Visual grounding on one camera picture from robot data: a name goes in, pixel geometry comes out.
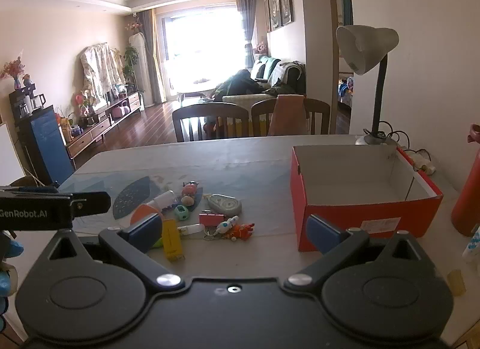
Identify white cloth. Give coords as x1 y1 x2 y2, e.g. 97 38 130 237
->
412 162 437 176

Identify pink heart-shaped case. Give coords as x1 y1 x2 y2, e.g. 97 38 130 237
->
130 203 164 229

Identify white board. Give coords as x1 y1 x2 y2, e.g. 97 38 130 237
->
0 122 25 187

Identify sofa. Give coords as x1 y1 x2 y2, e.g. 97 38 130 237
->
214 55 307 110

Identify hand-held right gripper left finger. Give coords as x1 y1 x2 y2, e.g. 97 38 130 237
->
45 213 185 290

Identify white keychain figure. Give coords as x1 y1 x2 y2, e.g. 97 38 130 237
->
203 216 241 241

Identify cloth-covered television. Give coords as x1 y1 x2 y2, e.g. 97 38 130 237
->
80 43 127 101

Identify pink cloth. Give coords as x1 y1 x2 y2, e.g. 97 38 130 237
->
268 94 307 136

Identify wooden dining chair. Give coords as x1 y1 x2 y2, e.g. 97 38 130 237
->
250 98 331 137
172 103 250 143

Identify person's left hand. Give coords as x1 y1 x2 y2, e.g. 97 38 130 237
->
0 234 24 331

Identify grey curtain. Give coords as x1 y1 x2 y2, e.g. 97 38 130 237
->
236 0 258 69
136 8 162 107

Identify black coffee machine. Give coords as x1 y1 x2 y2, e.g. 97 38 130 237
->
9 85 48 120

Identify pink binder clip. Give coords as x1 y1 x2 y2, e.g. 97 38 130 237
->
199 212 225 227

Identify red bottle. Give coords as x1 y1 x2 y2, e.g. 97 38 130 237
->
451 123 480 238

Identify white correction tape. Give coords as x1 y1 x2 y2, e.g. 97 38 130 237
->
207 193 243 217

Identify white desk lamp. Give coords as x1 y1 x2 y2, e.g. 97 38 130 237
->
335 25 400 146

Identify white coffee table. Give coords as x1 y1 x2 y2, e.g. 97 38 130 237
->
175 78 223 103

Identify white blue patterned packet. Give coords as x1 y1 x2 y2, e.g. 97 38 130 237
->
462 225 480 260

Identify small yellow box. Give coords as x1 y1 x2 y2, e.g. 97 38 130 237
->
162 218 187 262

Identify orange toy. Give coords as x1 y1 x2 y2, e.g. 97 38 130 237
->
225 222 256 241

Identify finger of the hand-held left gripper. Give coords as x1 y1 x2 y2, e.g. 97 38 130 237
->
11 185 61 195
69 191 112 218

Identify pink flower vase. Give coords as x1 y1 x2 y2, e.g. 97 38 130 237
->
1 50 26 91

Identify black lamp cable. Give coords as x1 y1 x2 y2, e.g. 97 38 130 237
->
378 120 432 162

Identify printed table mat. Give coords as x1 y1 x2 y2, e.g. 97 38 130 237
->
56 135 464 240

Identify teal curtain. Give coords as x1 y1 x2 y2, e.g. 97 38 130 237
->
335 0 353 28

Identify blue front cabinet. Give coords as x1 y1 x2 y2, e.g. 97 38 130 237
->
16 105 74 186

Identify small clear jar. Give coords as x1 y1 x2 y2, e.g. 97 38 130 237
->
152 189 178 210

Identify small yellow block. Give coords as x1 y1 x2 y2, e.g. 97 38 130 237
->
448 270 467 296

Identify green potted plant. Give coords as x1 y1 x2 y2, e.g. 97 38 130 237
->
123 46 140 92

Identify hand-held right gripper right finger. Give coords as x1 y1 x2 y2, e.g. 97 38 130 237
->
283 214 437 291

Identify colourful toy figure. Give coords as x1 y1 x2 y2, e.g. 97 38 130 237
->
181 181 200 206

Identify wooden television cabinet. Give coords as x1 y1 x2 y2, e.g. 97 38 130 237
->
65 90 145 159

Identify white standing air conditioner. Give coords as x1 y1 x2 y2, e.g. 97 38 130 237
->
128 32 155 108

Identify red cardboard box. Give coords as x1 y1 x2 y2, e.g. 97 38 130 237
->
290 144 444 252

